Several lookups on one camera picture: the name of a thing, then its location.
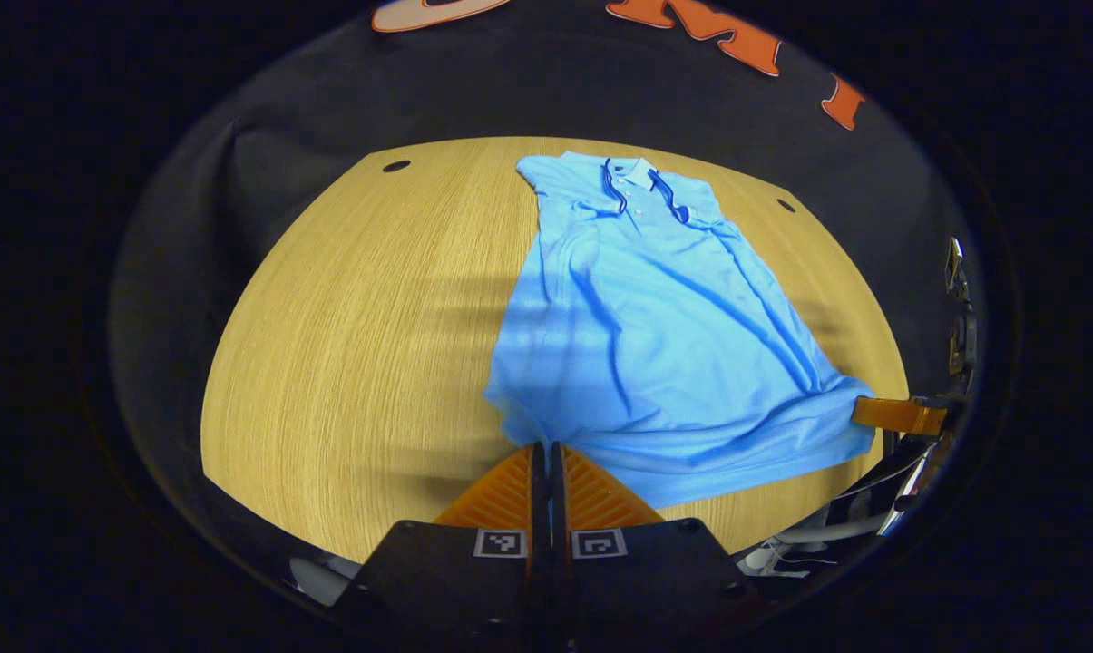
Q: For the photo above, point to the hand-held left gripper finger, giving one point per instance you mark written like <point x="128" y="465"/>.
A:
<point x="537" y="508"/>
<point x="558" y="508"/>

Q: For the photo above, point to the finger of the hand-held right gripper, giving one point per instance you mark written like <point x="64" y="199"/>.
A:
<point x="900" y="415"/>

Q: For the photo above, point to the light blue T-shirt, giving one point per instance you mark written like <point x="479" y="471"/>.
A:
<point x="655" y="345"/>

